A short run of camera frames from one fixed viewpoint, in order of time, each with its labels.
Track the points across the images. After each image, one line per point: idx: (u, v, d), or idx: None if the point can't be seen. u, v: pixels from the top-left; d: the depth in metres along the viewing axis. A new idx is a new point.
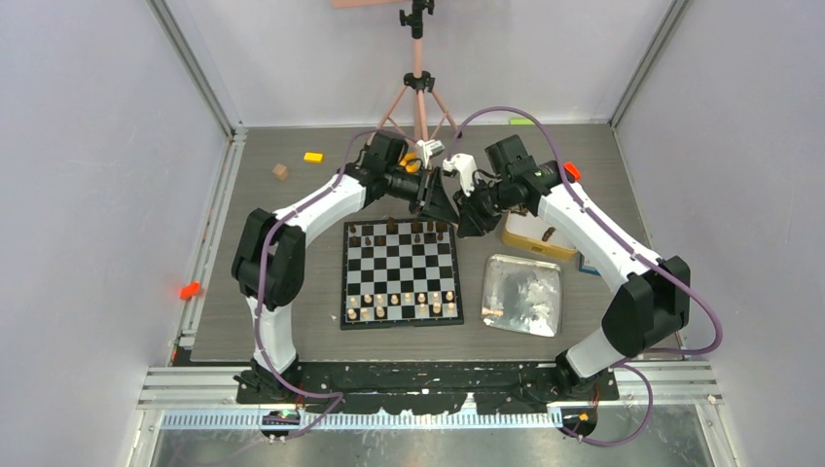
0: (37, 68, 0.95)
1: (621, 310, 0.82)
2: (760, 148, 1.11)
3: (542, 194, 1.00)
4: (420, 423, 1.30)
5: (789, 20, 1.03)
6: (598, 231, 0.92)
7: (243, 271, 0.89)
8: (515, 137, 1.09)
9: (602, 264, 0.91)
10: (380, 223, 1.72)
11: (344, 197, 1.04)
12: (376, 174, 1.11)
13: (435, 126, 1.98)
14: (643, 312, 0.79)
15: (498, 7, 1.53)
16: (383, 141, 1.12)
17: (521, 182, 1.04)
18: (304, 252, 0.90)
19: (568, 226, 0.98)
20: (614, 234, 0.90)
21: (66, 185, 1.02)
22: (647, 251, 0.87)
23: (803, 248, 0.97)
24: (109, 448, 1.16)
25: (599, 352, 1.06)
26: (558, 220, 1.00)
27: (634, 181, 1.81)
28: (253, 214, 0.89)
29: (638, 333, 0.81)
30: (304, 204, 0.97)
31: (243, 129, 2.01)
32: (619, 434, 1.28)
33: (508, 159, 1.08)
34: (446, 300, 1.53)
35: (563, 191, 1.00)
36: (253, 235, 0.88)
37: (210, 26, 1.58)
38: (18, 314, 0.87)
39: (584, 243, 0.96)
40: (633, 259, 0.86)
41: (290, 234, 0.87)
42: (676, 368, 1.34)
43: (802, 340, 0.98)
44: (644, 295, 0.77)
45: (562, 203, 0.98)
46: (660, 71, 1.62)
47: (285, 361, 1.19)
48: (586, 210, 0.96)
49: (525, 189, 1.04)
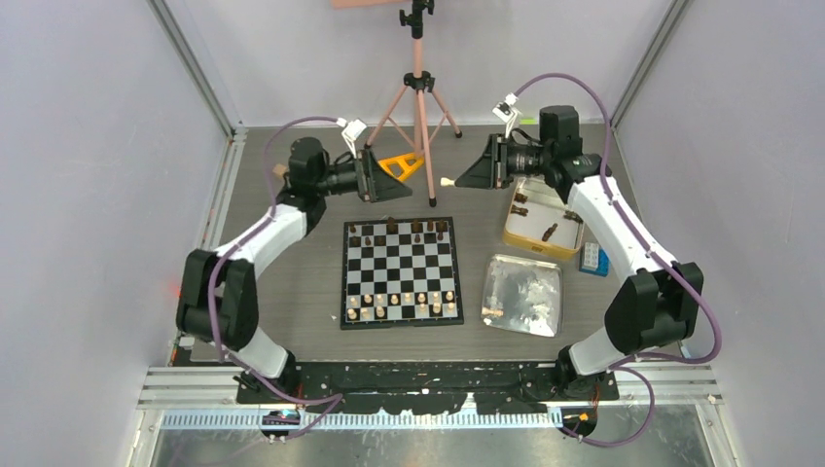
0: (37, 69, 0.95)
1: (624, 305, 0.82)
2: (759, 148, 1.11)
3: (575, 180, 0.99)
4: (420, 423, 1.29)
5: (788, 20, 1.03)
6: (620, 226, 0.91)
7: (193, 317, 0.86)
8: (577, 119, 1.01)
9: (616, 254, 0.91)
10: (379, 223, 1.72)
11: (285, 225, 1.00)
12: (312, 195, 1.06)
13: (435, 126, 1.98)
14: (645, 308, 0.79)
15: (499, 7, 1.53)
16: (299, 164, 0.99)
17: (558, 167, 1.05)
18: (254, 284, 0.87)
19: (591, 215, 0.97)
20: (634, 231, 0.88)
21: (67, 185, 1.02)
22: (663, 249, 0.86)
23: (803, 248, 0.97)
24: (109, 449, 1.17)
25: (599, 346, 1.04)
26: (584, 206, 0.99)
27: (634, 180, 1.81)
28: (193, 257, 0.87)
29: (636, 330, 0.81)
30: (244, 236, 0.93)
31: (243, 129, 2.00)
32: (620, 434, 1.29)
33: (558, 134, 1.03)
34: (446, 300, 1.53)
35: (597, 180, 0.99)
36: (198, 277, 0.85)
37: (209, 27, 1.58)
38: (18, 312, 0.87)
39: (603, 235, 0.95)
40: (648, 256, 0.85)
41: (235, 269, 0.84)
42: (677, 368, 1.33)
43: (802, 340, 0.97)
44: (648, 293, 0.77)
45: (591, 193, 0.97)
46: (661, 70, 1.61)
47: (277, 365, 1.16)
48: (613, 202, 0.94)
49: (560, 175, 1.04)
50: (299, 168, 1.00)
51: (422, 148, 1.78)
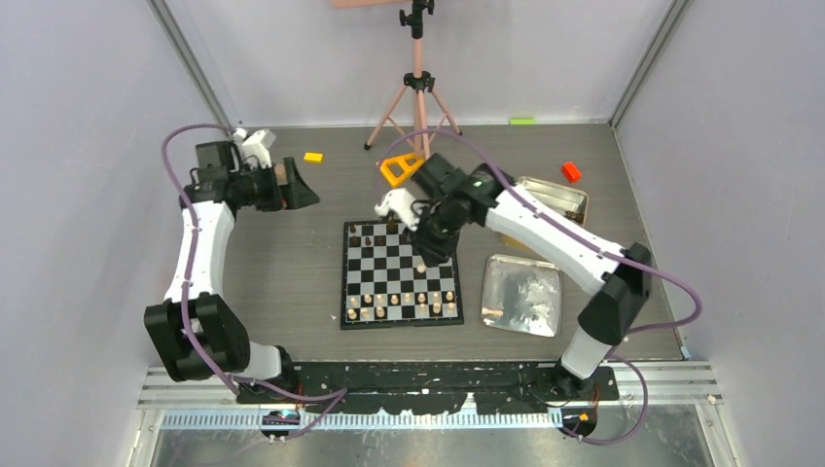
0: (38, 69, 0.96)
1: (599, 309, 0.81)
2: (759, 148, 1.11)
3: (490, 206, 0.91)
4: (420, 423, 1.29)
5: (788, 21, 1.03)
6: (557, 235, 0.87)
7: (188, 366, 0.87)
8: (440, 157, 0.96)
9: (566, 266, 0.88)
10: (379, 223, 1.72)
11: (212, 226, 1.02)
12: (224, 179, 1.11)
13: (435, 126, 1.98)
14: (624, 307, 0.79)
15: (499, 7, 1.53)
16: (209, 148, 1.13)
17: (463, 197, 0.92)
18: (228, 308, 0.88)
19: (521, 233, 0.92)
20: (574, 236, 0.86)
21: (67, 184, 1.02)
22: (607, 242, 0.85)
23: (802, 248, 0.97)
24: (109, 449, 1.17)
25: (587, 347, 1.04)
26: (509, 229, 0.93)
27: (634, 181, 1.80)
28: (148, 320, 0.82)
29: (619, 328, 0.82)
30: (187, 269, 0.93)
31: (243, 129, 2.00)
32: (615, 432, 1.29)
33: (437, 179, 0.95)
34: (446, 300, 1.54)
35: (509, 197, 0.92)
36: (170, 333, 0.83)
37: (209, 27, 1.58)
38: (19, 311, 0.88)
39: (544, 250, 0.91)
40: (600, 256, 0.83)
41: (205, 307, 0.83)
42: (675, 368, 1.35)
43: (803, 340, 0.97)
44: (621, 292, 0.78)
45: (512, 213, 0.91)
46: (660, 70, 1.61)
47: (274, 368, 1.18)
48: (539, 216, 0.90)
49: (468, 203, 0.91)
50: (205, 164, 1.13)
51: (422, 148, 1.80)
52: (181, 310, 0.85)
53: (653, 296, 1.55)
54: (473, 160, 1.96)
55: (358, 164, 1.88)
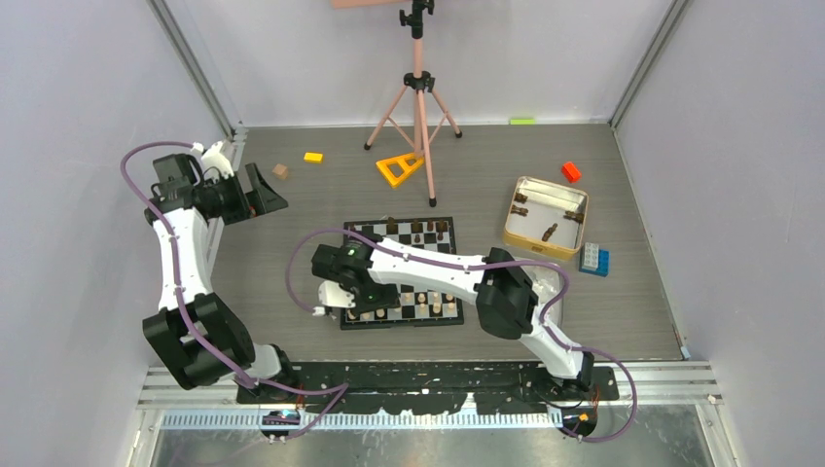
0: (38, 69, 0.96)
1: (488, 316, 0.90)
2: (760, 147, 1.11)
3: (368, 267, 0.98)
4: (420, 423, 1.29)
5: (789, 21, 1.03)
6: (429, 269, 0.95)
7: (197, 371, 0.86)
8: (319, 248, 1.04)
9: (447, 289, 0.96)
10: (379, 223, 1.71)
11: (187, 233, 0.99)
12: (189, 190, 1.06)
13: (435, 126, 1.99)
14: (505, 306, 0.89)
15: (499, 8, 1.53)
16: (164, 164, 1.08)
17: (345, 268, 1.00)
18: (229, 307, 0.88)
19: (402, 277, 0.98)
20: (441, 263, 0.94)
21: (67, 184, 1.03)
22: (469, 257, 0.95)
23: (803, 247, 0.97)
24: (109, 449, 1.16)
25: (541, 351, 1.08)
26: (393, 277, 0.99)
27: (634, 181, 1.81)
28: (147, 333, 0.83)
29: (515, 323, 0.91)
30: (175, 275, 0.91)
31: (243, 129, 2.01)
32: (606, 430, 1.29)
33: (326, 269, 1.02)
34: (446, 300, 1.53)
35: (379, 251, 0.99)
36: (171, 339, 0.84)
37: (209, 27, 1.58)
38: (19, 311, 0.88)
39: (426, 284, 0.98)
40: (468, 271, 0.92)
41: (203, 307, 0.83)
42: (676, 368, 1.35)
43: (804, 340, 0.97)
44: (493, 297, 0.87)
45: (386, 265, 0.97)
46: (659, 70, 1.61)
47: (273, 368, 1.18)
48: (409, 259, 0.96)
49: (353, 271, 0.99)
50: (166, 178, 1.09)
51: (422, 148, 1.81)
52: (180, 316, 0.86)
53: (654, 296, 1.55)
54: (465, 159, 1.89)
55: (358, 164, 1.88)
